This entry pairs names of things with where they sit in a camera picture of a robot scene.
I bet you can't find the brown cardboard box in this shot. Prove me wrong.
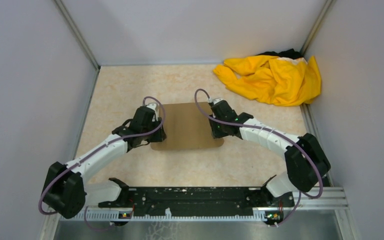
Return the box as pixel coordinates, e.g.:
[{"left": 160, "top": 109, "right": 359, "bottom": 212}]
[{"left": 150, "top": 102, "right": 225, "bottom": 151}]

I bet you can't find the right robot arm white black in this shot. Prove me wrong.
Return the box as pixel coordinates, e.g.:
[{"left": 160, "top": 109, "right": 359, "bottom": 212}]
[{"left": 209, "top": 98, "right": 331, "bottom": 206}]

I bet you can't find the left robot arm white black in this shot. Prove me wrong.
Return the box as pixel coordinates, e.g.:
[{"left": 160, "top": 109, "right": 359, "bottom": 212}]
[{"left": 38, "top": 102, "right": 167, "bottom": 219}]

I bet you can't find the yellow cloth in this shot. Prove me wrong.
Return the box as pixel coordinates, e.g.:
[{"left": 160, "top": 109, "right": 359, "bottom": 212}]
[{"left": 213, "top": 55, "right": 322, "bottom": 107}]

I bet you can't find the black cloth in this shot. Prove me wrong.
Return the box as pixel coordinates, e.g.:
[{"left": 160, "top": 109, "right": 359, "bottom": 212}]
[{"left": 257, "top": 48, "right": 304, "bottom": 60}]

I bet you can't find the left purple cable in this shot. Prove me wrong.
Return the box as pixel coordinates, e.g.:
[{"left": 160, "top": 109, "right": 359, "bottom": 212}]
[{"left": 38, "top": 96, "right": 167, "bottom": 232}]

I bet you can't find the purple cable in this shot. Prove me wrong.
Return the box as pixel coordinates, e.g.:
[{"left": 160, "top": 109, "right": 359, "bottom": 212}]
[
  {"left": 193, "top": 88, "right": 325, "bottom": 227},
  {"left": 38, "top": 96, "right": 167, "bottom": 232}
]

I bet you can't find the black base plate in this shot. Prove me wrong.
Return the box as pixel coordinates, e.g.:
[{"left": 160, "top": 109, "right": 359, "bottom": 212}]
[{"left": 98, "top": 187, "right": 295, "bottom": 217}]

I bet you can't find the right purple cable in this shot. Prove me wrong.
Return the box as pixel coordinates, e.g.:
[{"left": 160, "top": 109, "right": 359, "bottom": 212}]
[{"left": 193, "top": 88, "right": 325, "bottom": 227}]

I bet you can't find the aluminium frame rail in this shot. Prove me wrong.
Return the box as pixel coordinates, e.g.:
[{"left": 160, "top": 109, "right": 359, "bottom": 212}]
[{"left": 61, "top": 187, "right": 348, "bottom": 225}]

